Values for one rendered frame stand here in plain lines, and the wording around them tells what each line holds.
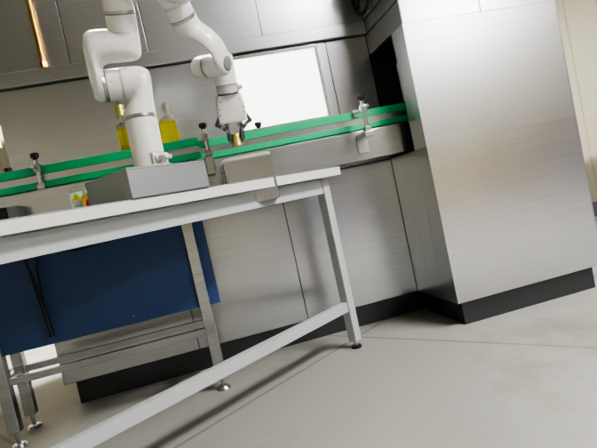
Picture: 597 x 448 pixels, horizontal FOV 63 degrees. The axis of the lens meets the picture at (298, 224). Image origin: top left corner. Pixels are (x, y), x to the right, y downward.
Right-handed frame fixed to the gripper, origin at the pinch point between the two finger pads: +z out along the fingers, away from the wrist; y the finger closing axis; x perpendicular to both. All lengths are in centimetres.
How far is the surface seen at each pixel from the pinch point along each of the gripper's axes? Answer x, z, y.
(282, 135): -22.5, 5.9, -20.5
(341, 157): -17, 18, -43
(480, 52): -12, -15, -105
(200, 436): 49, 82, 31
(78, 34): -55, -45, 53
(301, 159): -17.4, 16.2, -26.2
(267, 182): 13.6, 15.4, -6.9
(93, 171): -11, 5, 53
